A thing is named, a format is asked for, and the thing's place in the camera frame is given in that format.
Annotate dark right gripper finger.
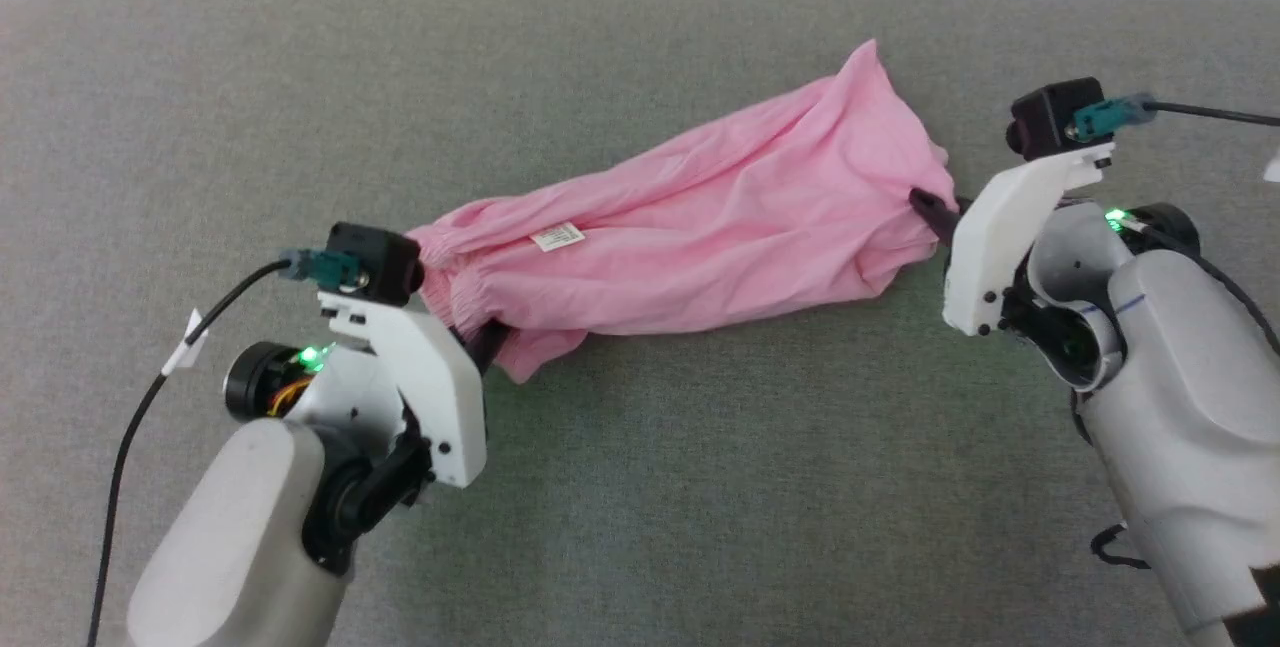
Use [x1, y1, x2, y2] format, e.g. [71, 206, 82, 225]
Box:
[907, 186, 969, 248]

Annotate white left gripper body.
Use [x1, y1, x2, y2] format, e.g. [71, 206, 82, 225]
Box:
[317, 291, 489, 489]

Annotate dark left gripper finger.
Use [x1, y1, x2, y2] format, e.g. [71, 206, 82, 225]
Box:
[462, 320, 512, 375]

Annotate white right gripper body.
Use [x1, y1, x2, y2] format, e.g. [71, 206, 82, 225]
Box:
[942, 141, 1117, 337]

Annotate pink garment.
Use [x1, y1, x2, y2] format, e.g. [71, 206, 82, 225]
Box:
[407, 38, 959, 385]

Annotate grey fabric sofa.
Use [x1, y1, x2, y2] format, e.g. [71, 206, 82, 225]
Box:
[0, 0, 1280, 647]

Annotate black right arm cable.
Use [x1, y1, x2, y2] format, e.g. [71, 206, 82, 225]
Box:
[1072, 92, 1280, 184]

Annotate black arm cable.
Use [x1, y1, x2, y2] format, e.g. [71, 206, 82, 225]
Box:
[86, 248, 351, 647]
[1072, 92, 1280, 184]

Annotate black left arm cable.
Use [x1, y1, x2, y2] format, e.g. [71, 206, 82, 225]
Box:
[86, 248, 351, 647]

